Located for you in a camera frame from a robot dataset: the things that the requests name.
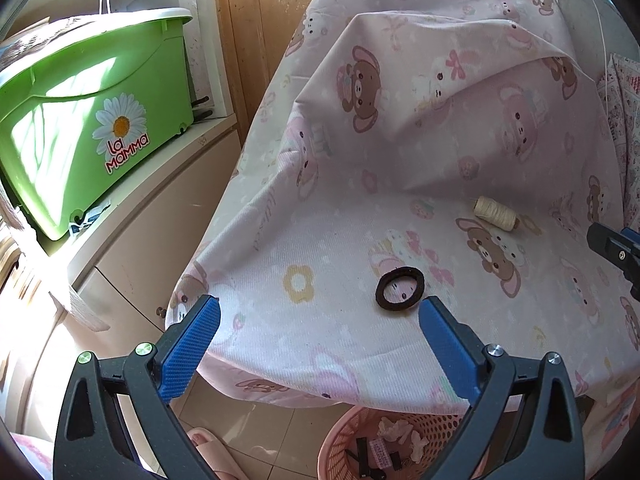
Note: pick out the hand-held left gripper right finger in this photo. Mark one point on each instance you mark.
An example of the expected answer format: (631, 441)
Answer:
(447, 345)

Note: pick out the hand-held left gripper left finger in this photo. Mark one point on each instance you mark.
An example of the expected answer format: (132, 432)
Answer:
(192, 345)

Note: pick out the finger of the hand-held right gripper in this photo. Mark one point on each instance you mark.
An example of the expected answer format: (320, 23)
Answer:
(617, 250)

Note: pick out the white tissue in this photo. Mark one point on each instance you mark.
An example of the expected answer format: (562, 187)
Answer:
(405, 435)

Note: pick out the black orange packet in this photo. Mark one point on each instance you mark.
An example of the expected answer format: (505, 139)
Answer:
(377, 460)

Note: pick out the pink plastic waste basket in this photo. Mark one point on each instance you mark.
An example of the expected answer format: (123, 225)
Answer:
(340, 440)

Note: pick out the pink slipper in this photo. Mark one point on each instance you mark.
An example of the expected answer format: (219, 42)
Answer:
(215, 455)

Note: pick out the white cabinet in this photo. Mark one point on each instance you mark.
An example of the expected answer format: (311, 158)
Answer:
(150, 240)

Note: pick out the white cloth strip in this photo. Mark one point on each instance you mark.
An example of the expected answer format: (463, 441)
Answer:
(82, 310)

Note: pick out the beige thread spool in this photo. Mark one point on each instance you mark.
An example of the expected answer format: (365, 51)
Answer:
(500, 212)

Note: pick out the floral print cloth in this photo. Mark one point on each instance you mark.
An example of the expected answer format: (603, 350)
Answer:
(625, 125)

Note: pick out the pink bear print cloth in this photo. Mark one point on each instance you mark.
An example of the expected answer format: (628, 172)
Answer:
(425, 160)

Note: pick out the grey appliance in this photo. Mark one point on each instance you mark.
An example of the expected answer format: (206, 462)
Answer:
(585, 10)

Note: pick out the green plastic storage box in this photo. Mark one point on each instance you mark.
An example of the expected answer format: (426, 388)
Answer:
(95, 120)

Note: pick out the wooden door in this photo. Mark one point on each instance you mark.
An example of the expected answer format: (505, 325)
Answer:
(270, 25)

